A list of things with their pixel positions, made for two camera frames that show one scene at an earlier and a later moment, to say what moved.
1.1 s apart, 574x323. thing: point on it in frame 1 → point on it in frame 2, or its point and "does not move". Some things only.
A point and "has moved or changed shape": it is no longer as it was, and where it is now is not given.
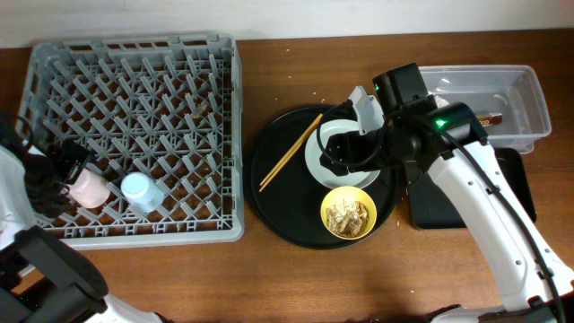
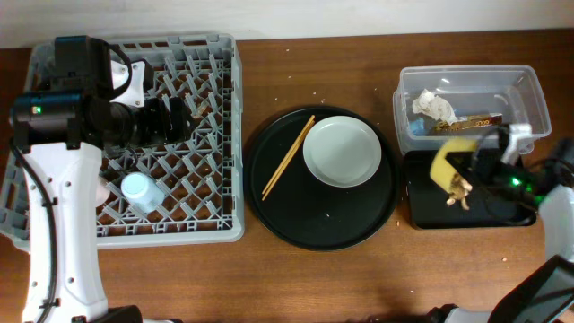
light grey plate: x=325 y=173 does not move
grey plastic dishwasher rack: x=161 y=118 does not move
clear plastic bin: x=509 y=91 does not move
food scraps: x=347 y=219 has moved or changed shape
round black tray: x=285 y=195 does not move
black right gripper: x=357 y=160 → x=477 y=164
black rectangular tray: x=429 y=209 does not move
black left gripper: x=76 y=155 → x=161 y=133
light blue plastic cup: x=142 y=193 does not move
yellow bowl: x=349 y=213 has moved or changed shape
